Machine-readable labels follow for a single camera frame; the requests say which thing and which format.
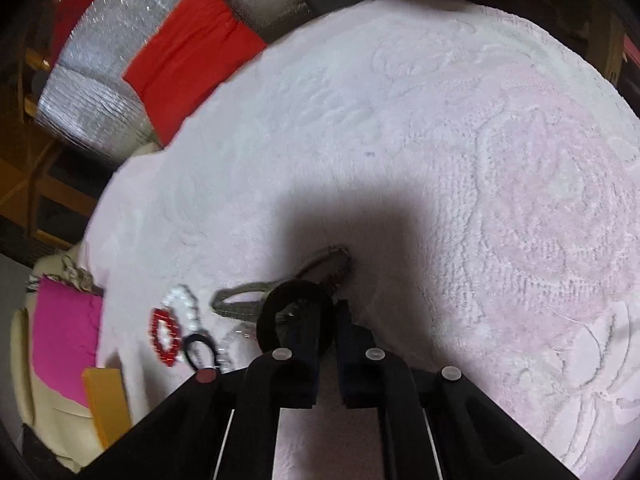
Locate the red bead bracelet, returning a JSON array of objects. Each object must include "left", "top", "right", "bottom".
[{"left": 148, "top": 307, "right": 184, "bottom": 367}]

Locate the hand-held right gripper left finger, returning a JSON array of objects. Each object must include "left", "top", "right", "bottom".
[{"left": 80, "top": 305, "right": 322, "bottom": 480}]

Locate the white pink blanket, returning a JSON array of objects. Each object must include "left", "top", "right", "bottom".
[{"left": 82, "top": 0, "right": 640, "bottom": 480}]

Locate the red cloth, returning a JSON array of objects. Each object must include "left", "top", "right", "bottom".
[{"left": 49, "top": 0, "right": 130, "bottom": 57}]

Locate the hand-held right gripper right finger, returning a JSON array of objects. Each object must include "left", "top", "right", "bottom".
[{"left": 334, "top": 300, "right": 581, "bottom": 480}]

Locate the black ring bracelet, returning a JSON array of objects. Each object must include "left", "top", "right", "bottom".
[{"left": 256, "top": 280, "right": 335, "bottom": 362}]

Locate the orange tray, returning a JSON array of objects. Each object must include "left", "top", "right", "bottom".
[{"left": 82, "top": 367, "right": 132, "bottom": 449}]

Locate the pink white bead bracelet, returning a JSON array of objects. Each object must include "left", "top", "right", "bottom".
[{"left": 216, "top": 324, "right": 258, "bottom": 374}]

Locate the magenta pillow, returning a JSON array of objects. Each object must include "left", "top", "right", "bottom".
[{"left": 32, "top": 277, "right": 104, "bottom": 407}]

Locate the metallic braided bracelet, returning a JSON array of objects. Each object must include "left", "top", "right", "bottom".
[{"left": 210, "top": 245, "right": 352, "bottom": 319}]

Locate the silver insulation mat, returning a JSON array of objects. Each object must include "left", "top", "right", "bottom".
[{"left": 35, "top": 0, "right": 312, "bottom": 162}]

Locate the patterned cloth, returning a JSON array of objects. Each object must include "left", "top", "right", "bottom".
[{"left": 61, "top": 255, "right": 105, "bottom": 295}]

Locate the purple bead bracelet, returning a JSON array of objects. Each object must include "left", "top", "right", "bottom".
[{"left": 181, "top": 332, "right": 219, "bottom": 372}]

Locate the red pillow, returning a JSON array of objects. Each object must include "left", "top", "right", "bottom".
[{"left": 122, "top": 0, "right": 269, "bottom": 146}]

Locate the wooden railing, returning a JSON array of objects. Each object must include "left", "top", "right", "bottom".
[{"left": 0, "top": 0, "right": 101, "bottom": 252}]

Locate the beige leather sofa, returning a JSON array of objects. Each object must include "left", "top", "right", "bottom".
[{"left": 10, "top": 254, "right": 151, "bottom": 473}]

